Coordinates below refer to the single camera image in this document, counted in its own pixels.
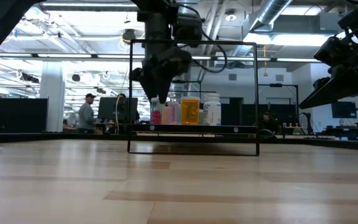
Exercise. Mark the small orange pill bottle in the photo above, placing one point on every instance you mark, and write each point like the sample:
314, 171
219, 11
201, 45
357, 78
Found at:
165, 116

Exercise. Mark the large orange pill bottle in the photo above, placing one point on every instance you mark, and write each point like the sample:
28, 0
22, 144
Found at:
190, 112

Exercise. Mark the white pillar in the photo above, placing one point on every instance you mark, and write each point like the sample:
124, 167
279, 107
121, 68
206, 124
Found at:
52, 96

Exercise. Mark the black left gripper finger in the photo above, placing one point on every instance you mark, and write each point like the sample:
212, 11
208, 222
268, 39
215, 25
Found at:
165, 91
151, 88

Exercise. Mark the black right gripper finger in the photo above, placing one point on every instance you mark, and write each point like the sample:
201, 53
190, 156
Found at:
337, 87
320, 82

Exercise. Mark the silver ventilation duct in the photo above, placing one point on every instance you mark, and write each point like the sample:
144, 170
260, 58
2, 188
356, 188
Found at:
272, 12

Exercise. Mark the black gantry frame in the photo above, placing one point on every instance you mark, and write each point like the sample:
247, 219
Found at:
278, 85

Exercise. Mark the dark partition panel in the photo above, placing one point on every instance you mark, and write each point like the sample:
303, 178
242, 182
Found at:
14, 115

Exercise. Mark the white supplement bottle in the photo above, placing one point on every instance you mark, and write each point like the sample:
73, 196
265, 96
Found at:
212, 110

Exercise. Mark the black computer monitor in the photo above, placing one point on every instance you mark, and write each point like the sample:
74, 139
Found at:
110, 109

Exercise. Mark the person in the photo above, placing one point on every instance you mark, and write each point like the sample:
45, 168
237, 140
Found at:
122, 96
267, 119
86, 115

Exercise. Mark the dark wall monitor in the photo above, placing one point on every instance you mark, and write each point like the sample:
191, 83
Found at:
343, 109

